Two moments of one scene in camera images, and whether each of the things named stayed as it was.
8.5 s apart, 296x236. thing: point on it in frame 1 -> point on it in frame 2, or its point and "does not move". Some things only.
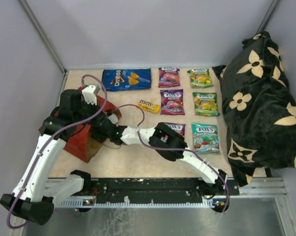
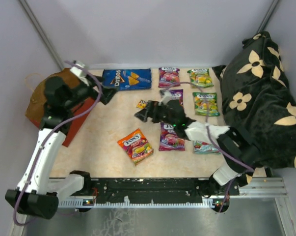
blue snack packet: [124, 79] does not move
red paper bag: [81, 141] -> [35, 102]
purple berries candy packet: [169, 76] does not move
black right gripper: [98, 130] -> [149, 111]
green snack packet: [200, 78] does not move
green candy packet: [205, 104] does not move
